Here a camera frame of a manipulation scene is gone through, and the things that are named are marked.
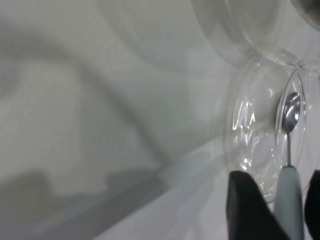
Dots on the clear glass saucer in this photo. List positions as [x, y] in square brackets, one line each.
[250, 140]

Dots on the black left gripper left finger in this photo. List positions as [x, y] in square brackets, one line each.
[245, 212]

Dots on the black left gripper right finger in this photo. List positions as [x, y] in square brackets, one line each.
[313, 212]

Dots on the double-wall clear glass cup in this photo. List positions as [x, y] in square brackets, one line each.
[237, 30]

